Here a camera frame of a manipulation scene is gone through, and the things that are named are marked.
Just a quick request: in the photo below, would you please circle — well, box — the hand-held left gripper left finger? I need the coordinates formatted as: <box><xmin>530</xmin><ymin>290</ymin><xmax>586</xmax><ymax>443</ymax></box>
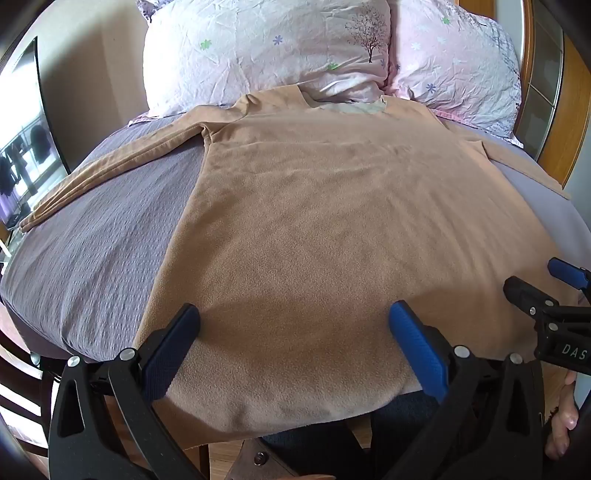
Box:
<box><xmin>48</xmin><ymin>302</ymin><xmax>206</xmax><ymax>480</ymax></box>

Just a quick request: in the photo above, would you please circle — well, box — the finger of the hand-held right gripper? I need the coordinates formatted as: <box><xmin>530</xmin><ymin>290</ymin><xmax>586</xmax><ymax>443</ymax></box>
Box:
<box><xmin>547</xmin><ymin>257</ymin><xmax>591</xmax><ymax>292</ymax></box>
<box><xmin>503</xmin><ymin>276</ymin><xmax>563</xmax><ymax>325</ymax></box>

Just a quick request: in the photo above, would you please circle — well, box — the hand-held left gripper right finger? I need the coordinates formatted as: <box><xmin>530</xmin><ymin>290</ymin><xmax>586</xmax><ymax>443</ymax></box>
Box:
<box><xmin>389</xmin><ymin>300</ymin><xmax>548</xmax><ymax>480</ymax></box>

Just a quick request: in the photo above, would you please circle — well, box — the tan long-sleeve shirt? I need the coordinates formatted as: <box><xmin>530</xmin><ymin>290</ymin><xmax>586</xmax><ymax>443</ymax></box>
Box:
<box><xmin>18</xmin><ymin>84</ymin><xmax>578</xmax><ymax>450</ymax></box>

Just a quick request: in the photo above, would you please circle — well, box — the window with hanging clothes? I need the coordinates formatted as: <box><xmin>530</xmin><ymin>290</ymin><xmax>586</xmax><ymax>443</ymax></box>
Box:
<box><xmin>0</xmin><ymin>37</ymin><xmax>71</xmax><ymax>232</ymax></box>

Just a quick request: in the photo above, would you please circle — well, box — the person's right hand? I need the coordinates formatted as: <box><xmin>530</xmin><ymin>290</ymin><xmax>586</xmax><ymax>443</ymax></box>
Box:
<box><xmin>544</xmin><ymin>371</ymin><xmax>579</xmax><ymax>460</ymax></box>

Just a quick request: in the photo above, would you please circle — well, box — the person's dark pants leg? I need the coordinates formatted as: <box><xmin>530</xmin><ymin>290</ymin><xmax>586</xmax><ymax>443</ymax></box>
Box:
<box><xmin>261</xmin><ymin>391</ymin><xmax>446</xmax><ymax>480</ymax></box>

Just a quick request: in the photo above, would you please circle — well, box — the brown leather piece with snap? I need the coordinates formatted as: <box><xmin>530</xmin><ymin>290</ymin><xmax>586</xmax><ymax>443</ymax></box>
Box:
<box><xmin>228</xmin><ymin>438</ymin><xmax>317</xmax><ymax>480</ymax></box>

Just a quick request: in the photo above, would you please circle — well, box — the dark wooden chair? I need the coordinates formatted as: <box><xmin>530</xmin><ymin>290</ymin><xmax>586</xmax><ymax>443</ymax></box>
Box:
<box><xmin>0</xmin><ymin>342</ymin><xmax>54</xmax><ymax>464</ymax></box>

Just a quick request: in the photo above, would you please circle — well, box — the wooden headboard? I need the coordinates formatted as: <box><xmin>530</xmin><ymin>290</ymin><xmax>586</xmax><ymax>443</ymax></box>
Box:
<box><xmin>457</xmin><ymin>0</ymin><xmax>591</xmax><ymax>191</ymax></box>

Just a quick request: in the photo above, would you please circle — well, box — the pink floral pillow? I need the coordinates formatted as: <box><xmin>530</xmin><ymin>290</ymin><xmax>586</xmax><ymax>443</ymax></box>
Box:
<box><xmin>385</xmin><ymin>0</ymin><xmax>525</xmax><ymax>149</ymax></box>

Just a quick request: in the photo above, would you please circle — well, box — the white floral pillow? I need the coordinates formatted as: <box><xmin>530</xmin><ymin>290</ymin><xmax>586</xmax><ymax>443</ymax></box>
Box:
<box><xmin>128</xmin><ymin>0</ymin><xmax>393</xmax><ymax>127</ymax></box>

